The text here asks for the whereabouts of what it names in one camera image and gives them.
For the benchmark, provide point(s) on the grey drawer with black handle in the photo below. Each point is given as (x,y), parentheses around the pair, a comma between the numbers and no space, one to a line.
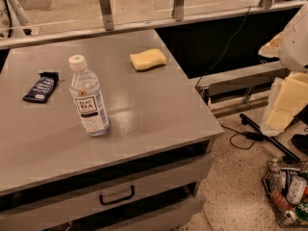
(152,191)

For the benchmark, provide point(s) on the metal railing frame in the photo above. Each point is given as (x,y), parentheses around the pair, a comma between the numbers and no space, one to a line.
(36,22)

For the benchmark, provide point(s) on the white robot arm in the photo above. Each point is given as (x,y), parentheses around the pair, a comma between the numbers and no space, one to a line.
(293,47)

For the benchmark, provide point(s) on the black floor bar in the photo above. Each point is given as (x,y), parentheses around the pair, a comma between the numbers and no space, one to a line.
(289,156)

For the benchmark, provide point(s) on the small clear bottle in basket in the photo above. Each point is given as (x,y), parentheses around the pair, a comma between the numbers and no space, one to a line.
(274,175)

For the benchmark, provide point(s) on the yellow sponge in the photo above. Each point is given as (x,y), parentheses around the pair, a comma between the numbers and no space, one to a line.
(148,59)

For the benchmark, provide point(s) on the wire basket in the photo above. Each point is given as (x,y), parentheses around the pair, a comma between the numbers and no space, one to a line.
(288,218)

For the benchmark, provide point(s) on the silver can in basket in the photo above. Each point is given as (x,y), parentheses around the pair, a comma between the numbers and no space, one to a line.
(296,190)

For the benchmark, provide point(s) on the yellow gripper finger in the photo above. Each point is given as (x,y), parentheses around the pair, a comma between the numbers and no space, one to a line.
(287,98)
(271,48)

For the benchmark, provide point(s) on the green can in basket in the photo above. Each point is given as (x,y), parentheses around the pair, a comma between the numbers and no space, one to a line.
(301,211)

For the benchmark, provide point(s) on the dark blue snack wrapper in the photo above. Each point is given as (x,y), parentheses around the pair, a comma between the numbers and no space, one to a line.
(43,88)

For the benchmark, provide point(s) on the clear plastic tea bottle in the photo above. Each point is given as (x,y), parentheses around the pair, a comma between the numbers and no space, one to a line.
(86,93)

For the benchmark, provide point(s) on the orange packet in basket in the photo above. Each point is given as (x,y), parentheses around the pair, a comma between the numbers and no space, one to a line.
(279,201)

